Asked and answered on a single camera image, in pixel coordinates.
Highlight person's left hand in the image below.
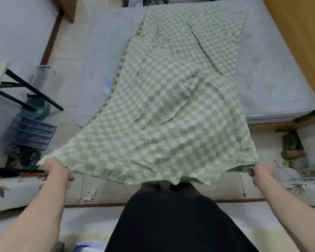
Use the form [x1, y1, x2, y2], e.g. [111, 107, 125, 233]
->
[42, 158, 75, 191]

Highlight person's right hand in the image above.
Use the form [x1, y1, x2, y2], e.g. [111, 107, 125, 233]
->
[248, 163, 275, 188]

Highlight green checkered bed sheet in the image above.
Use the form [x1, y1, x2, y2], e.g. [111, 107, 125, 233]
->
[37, 8, 260, 187]

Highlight person's left forearm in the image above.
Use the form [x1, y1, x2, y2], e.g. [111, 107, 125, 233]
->
[0, 178, 71, 252]

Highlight person's right forearm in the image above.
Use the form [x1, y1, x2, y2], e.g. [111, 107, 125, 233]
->
[257, 174, 315, 252]

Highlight crumpled white paper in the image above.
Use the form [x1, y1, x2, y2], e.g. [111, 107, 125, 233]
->
[80, 189, 97, 203]

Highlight pile of tools and debris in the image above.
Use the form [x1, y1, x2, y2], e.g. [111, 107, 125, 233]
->
[274, 132, 315, 179]

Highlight pile of dark clutter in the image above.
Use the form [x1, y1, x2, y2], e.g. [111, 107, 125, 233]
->
[5, 144, 46, 169]

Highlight floral print mat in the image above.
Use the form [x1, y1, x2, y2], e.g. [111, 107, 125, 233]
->
[0, 172, 84, 214]

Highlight blue plastic basket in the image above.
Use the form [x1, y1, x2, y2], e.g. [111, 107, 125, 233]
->
[7, 114, 58, 151]

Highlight teal plastic bucket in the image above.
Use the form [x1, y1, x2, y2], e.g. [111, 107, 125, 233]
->
[20, 97, 51, 120]

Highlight person's black clothing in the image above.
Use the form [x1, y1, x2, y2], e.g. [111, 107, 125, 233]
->
[104, 182, 261, 252]

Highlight black folding table legs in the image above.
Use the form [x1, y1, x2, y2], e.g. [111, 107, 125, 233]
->
[0, 69, 64, 112]

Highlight grey mattress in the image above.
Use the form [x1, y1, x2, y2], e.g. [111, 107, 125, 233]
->
[76, 0, 315, 127]

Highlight clear plastic container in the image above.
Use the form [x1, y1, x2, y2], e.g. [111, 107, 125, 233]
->
[29, 65, 57, 89]

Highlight wooden cabinet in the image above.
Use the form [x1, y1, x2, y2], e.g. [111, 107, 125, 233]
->
[55, 0, 78, 23]

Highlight wooden bed frame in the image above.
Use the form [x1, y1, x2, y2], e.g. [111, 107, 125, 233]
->
[248, 0, 315, 133]

